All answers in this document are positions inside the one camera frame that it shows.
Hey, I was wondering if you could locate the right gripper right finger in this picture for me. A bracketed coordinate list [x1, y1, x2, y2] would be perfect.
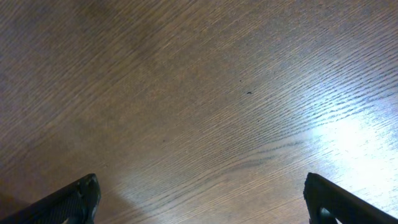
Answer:
[303, 172, 397, 224]

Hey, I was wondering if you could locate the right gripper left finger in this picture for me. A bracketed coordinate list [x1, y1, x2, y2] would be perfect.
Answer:
[1, 174, 101, 224]

